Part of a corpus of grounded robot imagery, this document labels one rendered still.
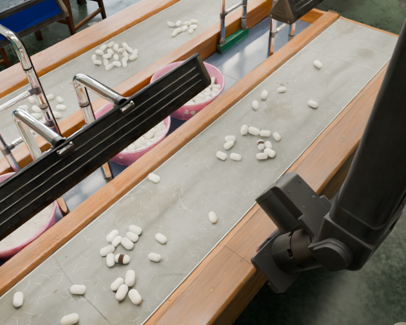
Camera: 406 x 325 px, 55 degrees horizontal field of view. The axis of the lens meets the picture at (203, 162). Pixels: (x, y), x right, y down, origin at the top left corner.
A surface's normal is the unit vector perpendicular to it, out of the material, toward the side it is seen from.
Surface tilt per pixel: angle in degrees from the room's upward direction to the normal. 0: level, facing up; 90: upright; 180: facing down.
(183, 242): 0
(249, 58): 0
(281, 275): 28
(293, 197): 23
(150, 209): 0
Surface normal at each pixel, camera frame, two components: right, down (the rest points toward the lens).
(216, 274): -0.04, -0.67
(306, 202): 0.25, -0.42
